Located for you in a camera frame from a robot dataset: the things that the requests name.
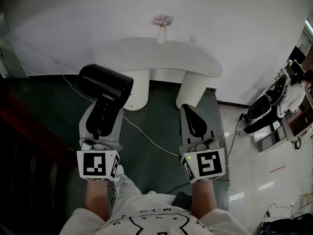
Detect white trousers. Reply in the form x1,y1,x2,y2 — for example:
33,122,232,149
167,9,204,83
113,174,143,207

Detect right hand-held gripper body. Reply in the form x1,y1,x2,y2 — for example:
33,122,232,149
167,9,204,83
177,138,225,184

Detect person's left forearm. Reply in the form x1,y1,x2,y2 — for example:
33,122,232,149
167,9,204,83
83,180,110,222

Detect white floor cable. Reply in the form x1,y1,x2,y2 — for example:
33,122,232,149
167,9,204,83
62,74,181,157

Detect black waist pouch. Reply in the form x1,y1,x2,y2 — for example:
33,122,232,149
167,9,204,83
171,191,194,212

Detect white printed t-shirt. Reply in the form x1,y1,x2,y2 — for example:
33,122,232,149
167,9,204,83
58,192,252,235

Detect person's right forearm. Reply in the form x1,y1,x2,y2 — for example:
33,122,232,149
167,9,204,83
190,181,218,220

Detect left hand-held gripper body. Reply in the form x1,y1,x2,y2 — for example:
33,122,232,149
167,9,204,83
76,137,123,182

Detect black floor cable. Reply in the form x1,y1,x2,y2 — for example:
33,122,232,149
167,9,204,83
226,111,246,162

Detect black hair dryer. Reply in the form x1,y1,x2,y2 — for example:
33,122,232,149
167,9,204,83
78,64,134,139

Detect white curved table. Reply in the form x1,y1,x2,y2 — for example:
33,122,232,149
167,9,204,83
101,38,223,112

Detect white vase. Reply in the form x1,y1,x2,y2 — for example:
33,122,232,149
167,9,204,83
156,25,167,45

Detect black reclining salon chair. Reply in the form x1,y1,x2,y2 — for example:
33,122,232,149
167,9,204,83
246,74,290,125

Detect dark wooden furniture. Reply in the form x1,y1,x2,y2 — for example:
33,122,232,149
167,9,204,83
0,77,77,235

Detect pink and blue flower bouquet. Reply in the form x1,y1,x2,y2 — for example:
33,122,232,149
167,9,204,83
151,14,174,28

